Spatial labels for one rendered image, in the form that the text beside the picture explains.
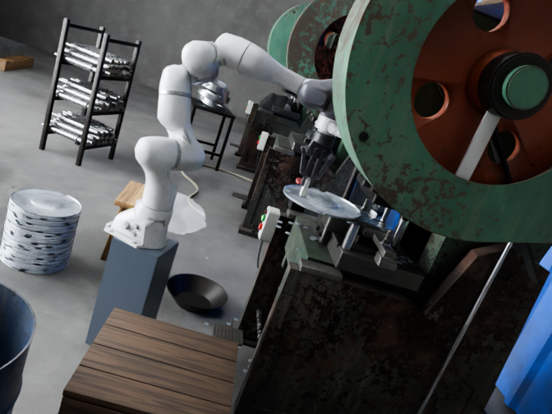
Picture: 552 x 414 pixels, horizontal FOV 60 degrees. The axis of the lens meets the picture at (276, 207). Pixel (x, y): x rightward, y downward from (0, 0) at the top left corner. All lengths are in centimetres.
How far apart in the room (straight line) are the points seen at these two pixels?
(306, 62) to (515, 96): 187
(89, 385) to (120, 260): 59
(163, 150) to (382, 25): 80
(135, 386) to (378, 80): 95
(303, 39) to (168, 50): 551
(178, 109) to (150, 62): 672
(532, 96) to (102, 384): 123
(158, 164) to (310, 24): 162
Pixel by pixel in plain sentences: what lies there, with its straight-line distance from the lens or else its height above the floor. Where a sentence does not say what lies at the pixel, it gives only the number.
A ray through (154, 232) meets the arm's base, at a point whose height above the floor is 51.
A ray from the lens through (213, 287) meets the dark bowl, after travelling 247.
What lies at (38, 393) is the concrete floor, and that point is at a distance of 180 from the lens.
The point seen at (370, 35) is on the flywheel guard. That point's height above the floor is 132.
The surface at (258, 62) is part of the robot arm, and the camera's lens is 165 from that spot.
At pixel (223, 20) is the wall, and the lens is 824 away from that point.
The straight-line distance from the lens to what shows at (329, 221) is 172.
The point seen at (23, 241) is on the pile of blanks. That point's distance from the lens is 231.
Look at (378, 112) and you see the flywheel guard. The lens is 121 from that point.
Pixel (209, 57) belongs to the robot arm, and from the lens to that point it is 163.
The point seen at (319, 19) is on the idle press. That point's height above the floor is 146.
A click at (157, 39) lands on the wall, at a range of 834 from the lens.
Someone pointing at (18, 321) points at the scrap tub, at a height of 42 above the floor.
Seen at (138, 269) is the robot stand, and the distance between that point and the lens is 176.
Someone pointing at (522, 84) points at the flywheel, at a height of 133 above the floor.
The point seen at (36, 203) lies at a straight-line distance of 233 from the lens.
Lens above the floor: 122
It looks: 17 degrees down
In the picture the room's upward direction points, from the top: 20 degrees clockwise
